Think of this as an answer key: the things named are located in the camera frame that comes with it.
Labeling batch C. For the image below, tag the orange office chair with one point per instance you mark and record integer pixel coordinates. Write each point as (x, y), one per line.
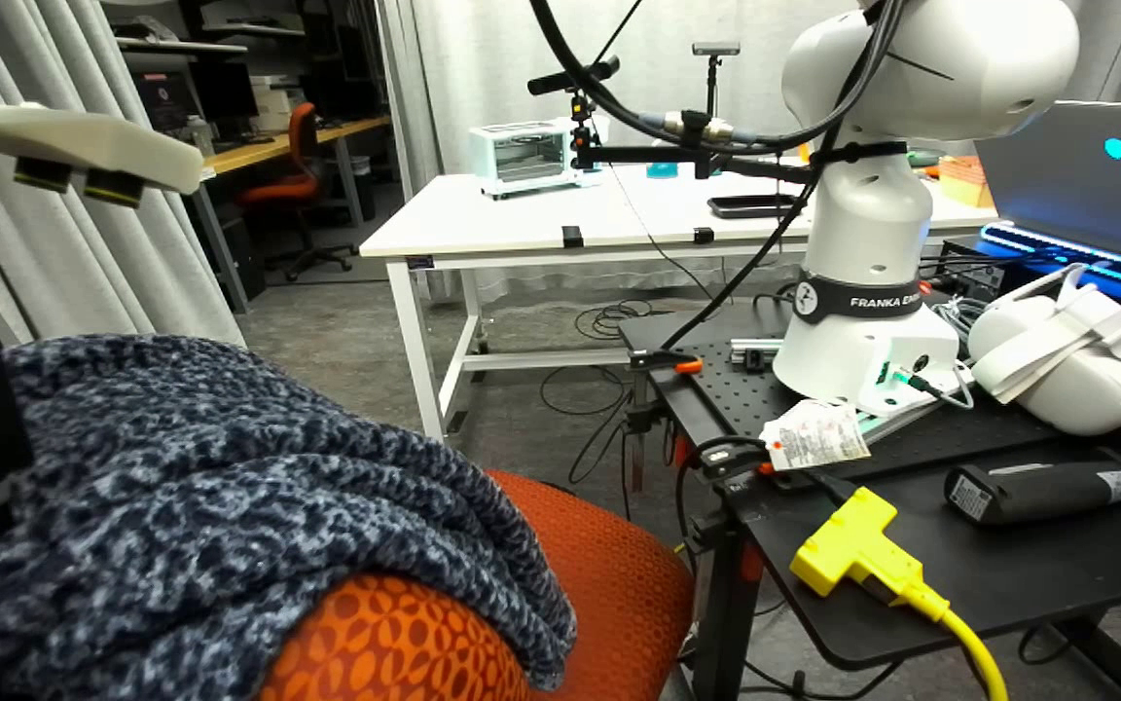
(280, 192)

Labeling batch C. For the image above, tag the small teal object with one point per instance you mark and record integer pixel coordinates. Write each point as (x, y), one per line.
(664, 170)

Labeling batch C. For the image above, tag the orange fabric chair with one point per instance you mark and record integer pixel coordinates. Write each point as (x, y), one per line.
(611, 587)

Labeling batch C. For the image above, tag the black handheld device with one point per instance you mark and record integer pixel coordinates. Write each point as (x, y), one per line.
(1039, 490)

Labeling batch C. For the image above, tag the black flat tablet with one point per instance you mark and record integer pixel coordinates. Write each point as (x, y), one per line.
(747, 203)

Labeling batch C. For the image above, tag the black electronics box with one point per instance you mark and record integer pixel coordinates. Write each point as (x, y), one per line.
(972, 269)

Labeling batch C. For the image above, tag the dark equipment shelf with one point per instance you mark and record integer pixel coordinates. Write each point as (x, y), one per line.
(197, 65)

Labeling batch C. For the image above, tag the white work table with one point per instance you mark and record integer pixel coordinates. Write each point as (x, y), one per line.
(523, 220)

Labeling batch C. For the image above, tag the black table clamp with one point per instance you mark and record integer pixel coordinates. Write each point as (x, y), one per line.
(703, 234)
(571, 239)

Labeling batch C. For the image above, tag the white VR headset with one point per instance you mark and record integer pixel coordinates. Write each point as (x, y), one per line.
(1081, 377)

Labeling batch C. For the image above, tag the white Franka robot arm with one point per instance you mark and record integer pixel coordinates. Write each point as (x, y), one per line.
(865, 220)

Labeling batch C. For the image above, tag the orange paper sheet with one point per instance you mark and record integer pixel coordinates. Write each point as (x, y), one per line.
(966, 181)

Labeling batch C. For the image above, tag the blue speckled fleece blanket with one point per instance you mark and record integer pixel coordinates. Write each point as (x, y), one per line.
(223, 491)

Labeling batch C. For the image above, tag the wooden top desk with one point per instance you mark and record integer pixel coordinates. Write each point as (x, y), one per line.
(262, 150)

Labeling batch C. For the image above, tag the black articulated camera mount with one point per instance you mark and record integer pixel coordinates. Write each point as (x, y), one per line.
(639, 152)

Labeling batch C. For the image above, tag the white paper tag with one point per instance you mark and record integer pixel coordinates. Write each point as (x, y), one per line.
(815, 435)

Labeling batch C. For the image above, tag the white curtain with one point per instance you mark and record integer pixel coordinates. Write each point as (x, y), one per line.
(482, 54)

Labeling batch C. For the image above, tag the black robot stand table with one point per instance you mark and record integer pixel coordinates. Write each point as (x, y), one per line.
(1039, 560)

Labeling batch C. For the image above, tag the black camera bar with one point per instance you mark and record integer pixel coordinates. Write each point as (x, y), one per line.
(572, 74)

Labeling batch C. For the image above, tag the black post with grey head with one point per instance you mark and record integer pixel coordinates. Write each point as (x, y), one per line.
(715, 85)

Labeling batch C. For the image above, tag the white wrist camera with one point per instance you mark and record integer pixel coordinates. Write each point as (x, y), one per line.
(96, 146)

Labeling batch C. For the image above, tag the grey laptop with blue base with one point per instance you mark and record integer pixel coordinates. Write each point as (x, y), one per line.
(1081, 181)

